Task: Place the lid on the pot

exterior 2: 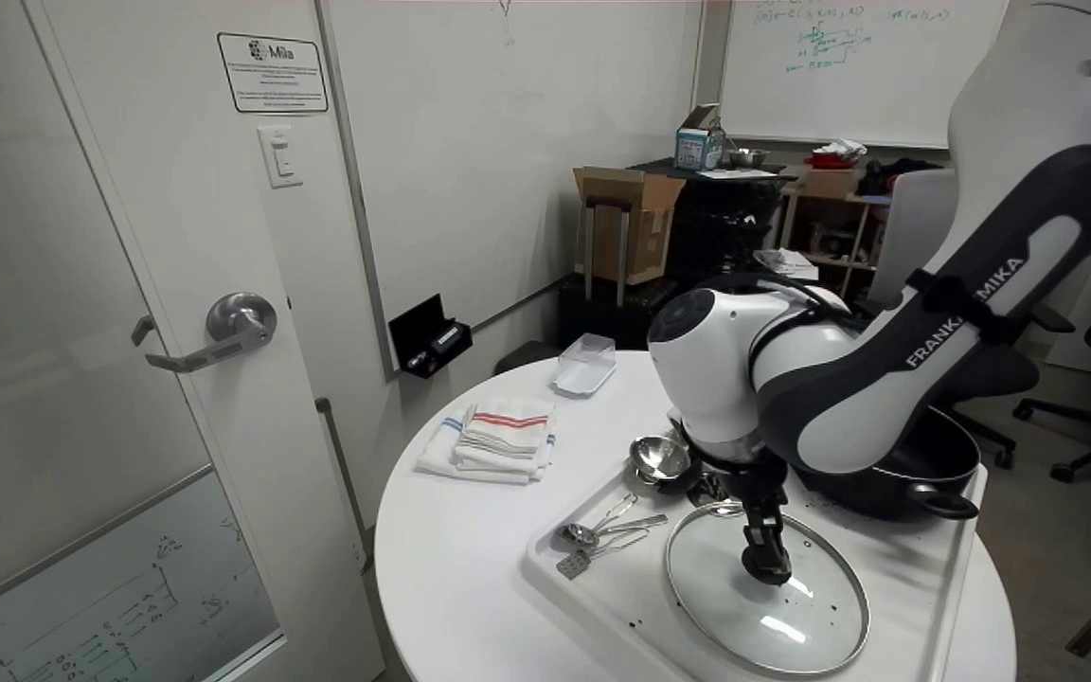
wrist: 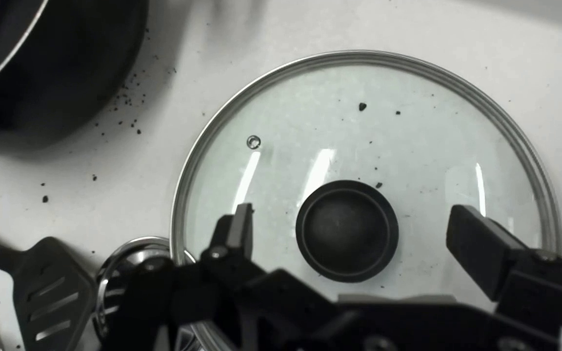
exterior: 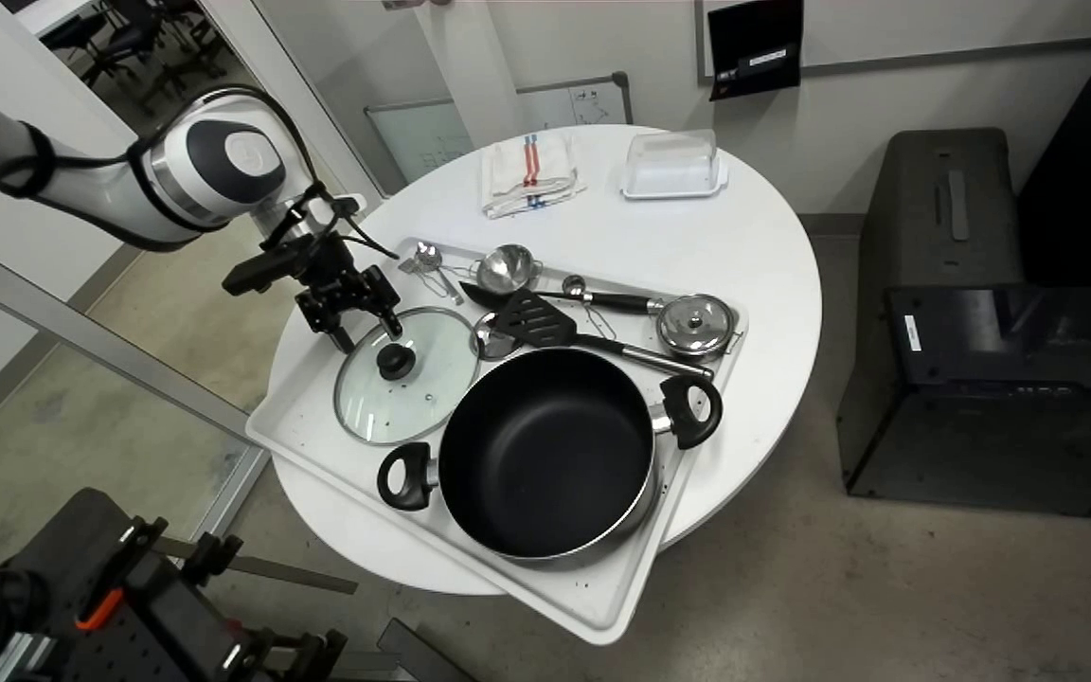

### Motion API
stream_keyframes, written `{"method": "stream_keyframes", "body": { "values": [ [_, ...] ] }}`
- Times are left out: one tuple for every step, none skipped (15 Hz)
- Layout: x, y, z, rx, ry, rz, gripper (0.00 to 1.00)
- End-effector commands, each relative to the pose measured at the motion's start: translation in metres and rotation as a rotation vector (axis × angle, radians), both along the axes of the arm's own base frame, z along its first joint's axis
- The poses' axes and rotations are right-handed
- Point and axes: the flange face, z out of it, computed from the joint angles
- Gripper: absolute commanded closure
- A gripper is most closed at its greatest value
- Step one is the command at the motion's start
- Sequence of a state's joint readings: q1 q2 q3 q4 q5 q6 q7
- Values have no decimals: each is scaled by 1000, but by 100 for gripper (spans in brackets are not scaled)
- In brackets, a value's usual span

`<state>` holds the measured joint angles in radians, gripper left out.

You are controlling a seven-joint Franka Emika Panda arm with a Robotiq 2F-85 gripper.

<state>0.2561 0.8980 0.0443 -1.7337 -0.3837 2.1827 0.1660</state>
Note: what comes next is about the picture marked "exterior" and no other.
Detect aluminium extrusion bar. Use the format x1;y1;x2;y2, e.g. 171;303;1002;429
0;629;61;682

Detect glass lid with black knob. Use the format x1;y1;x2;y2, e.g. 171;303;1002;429
328;303;483;451

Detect small whiteboard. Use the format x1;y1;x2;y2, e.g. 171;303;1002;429
510;67;637;134

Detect clear plastic container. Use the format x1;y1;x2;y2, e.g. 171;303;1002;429
616;126;729;206

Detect black wall sign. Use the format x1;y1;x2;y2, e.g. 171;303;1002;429
703;0;810;105

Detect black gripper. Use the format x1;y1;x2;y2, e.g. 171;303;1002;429
290;227;406;356

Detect small steel spoon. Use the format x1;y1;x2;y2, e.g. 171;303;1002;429
394;238;464;305

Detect black pot with loop handles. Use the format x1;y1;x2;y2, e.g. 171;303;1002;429
373;343;727;564

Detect steel ladle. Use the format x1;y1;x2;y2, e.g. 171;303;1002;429
476;242;539;300

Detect small steel lid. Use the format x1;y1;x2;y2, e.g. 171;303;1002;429
650;290;741;362

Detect black slotted spatula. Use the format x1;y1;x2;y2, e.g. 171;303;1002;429
487;290;713;381

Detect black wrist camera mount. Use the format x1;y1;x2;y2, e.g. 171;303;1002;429
219;242;309;300

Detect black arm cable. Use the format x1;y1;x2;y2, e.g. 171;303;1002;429
0;117;151;206

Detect steel serving spoon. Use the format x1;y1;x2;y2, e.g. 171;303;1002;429
464;317;517;362

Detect black handled steel utensil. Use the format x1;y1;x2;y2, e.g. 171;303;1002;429
458;274;661;317

